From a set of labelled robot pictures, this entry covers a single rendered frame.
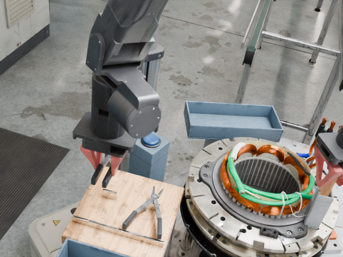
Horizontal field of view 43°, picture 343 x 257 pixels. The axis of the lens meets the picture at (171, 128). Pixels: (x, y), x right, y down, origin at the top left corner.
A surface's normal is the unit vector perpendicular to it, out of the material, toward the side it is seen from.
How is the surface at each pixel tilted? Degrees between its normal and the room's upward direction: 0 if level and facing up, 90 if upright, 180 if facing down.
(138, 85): 8
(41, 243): 31
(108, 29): 83
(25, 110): 0
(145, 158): 90
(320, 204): 90
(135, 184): 0
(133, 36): 112
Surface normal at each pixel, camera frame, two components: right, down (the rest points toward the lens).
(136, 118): 0.58, 0.55
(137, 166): -0.60, 0.44
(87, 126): 0.13, -0.78
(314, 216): -0.20, 0.59
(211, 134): 0.08, 0.63
